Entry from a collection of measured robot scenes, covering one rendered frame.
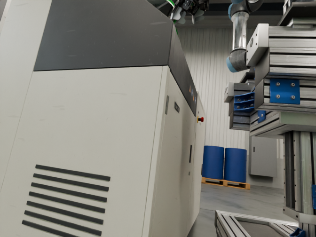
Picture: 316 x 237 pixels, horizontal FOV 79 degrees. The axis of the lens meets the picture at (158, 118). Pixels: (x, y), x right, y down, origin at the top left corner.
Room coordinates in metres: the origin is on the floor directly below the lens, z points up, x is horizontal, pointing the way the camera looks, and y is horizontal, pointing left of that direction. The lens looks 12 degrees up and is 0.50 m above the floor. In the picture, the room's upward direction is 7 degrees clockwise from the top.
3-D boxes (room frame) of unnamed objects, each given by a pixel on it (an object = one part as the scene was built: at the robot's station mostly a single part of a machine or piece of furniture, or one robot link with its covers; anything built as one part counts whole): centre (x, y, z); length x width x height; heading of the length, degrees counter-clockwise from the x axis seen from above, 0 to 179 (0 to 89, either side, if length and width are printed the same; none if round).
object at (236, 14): (1.19, -0.50, 1.41); 0.15 x 0.12 x 0.55; 41
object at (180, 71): (0.90, -0.11, 0.87); 0.62 x 0.04 x 0.16; 161
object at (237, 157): (5.59, -2.02, 0.51); 1.20 x 0.85 x 1.02; 78
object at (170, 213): (0.89, -0.12, 0.44); 0.65 x 0.02 x 0.68; 161
